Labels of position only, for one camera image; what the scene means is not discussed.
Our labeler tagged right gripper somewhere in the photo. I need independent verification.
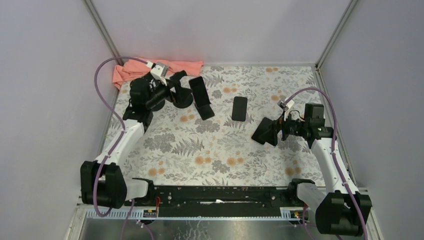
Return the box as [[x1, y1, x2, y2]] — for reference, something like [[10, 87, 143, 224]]
[[259, 109, 309, 146]]

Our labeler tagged black round-base stand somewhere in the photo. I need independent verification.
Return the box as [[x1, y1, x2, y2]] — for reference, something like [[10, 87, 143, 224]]
[[168, 70, 193, 109], [151, 100, 166, 112]]

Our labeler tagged purple phone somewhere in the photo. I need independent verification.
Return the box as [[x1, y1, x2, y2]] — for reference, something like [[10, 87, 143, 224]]
[[188, 76, 211, 108]]

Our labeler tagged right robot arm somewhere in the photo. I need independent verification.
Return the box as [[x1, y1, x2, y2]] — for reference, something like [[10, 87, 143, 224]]
[[259, 100, 372, 239]]

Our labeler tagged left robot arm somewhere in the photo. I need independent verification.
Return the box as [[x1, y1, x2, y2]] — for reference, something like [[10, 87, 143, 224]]
[[80, 75, 179, 209]]

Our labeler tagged black phone right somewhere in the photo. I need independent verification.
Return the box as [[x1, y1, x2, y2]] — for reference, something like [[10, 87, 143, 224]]
[[251, 117, 268, 145]]

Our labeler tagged black phone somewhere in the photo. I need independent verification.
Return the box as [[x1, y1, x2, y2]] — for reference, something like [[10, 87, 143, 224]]
[[251, 117, 268, 145], [231, 96, 248, 122]]

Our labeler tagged black phone centre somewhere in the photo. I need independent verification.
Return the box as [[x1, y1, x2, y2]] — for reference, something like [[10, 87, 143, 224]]
[[231, 96, 248, 122]]

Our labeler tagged pink cloth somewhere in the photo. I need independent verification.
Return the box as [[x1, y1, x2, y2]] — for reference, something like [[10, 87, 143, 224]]
[[112, 57, 204, 90]]

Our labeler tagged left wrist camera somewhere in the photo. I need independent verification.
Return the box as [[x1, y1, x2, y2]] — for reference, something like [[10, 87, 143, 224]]
[[145, 61, 169, 86]]

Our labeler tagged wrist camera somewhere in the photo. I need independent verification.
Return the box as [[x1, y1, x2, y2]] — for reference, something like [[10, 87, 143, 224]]
[[145, 61, 169, 86], [277, 99, 295, 117]]

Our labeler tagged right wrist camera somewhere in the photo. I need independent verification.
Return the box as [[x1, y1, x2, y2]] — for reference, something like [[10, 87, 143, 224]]
[[277, 99, 295, 117]]

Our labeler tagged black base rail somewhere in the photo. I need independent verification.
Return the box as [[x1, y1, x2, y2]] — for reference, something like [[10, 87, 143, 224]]
[[135, 184, 305, 218]]

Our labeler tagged aluminium frame profile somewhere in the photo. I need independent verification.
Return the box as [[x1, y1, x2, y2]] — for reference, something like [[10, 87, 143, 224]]
[[76, 186, 374, 210]]

